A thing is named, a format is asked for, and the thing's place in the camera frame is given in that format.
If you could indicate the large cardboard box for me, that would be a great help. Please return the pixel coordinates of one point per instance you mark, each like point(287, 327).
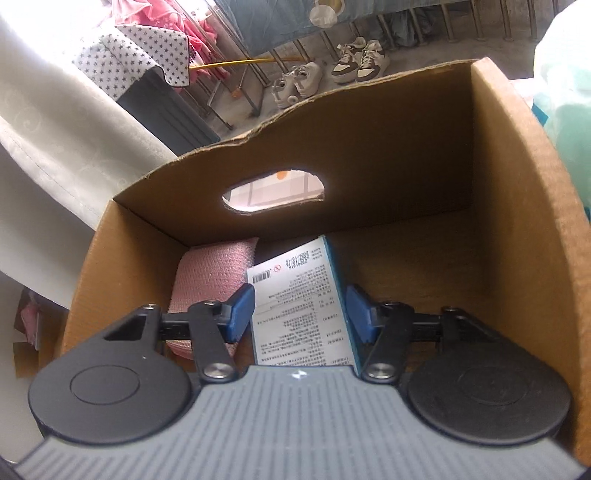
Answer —
point(392, 152)

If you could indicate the star print cloth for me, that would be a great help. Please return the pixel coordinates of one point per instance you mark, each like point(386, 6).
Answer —
point(134, 50)

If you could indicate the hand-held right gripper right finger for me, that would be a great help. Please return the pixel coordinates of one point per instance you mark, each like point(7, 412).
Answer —
point(360, 314)

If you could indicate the brown and white sneaker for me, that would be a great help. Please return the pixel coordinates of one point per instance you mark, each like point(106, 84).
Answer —
point(371, 62)
point(347, 62)

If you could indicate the blue printed bedsheet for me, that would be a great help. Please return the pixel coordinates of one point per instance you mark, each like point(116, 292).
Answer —
point(277, 23)

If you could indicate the translucent plastic bag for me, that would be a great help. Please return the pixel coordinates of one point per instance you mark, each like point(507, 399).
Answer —
point(568, 115)

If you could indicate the pink sponge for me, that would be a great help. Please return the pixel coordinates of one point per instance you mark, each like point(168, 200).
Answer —
point(207, 277)

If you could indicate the yellow pole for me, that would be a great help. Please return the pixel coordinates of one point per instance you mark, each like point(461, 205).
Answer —
point(231, 62)

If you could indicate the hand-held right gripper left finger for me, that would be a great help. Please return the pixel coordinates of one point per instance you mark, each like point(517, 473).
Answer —
point(240, 314)

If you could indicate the pink clothes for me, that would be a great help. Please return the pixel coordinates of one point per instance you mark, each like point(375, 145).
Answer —
point(184, 18)

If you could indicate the white curtain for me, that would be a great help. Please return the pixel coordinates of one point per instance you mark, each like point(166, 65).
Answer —
point(55, 138)

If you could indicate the white printed carton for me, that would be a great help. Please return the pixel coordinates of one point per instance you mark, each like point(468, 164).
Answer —
point(295, 314)

